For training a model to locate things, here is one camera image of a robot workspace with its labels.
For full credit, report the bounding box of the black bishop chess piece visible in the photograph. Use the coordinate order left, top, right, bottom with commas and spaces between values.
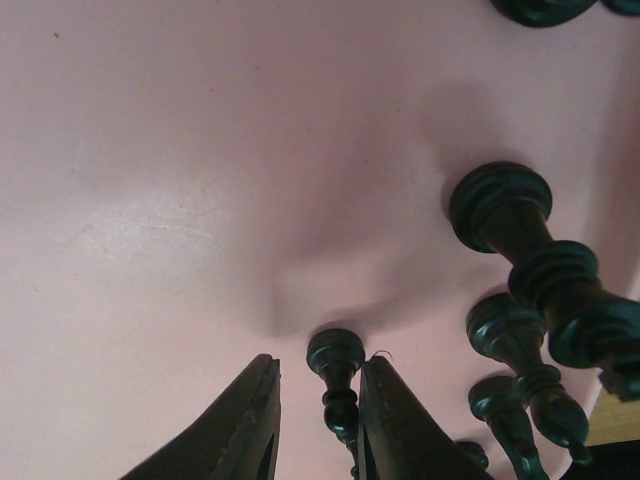
466, 293, 592, 465

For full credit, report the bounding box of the black queen chess piece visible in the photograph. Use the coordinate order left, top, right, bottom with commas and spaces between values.
448, 161, 639, 402

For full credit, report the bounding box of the pink plastic tray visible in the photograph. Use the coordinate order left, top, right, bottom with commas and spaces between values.
1, 1, 639, 479

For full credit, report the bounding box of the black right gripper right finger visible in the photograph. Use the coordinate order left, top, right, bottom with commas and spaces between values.
358, 357, 491, 480

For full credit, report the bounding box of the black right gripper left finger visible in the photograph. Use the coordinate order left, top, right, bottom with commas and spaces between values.
124, 354, 281, 480

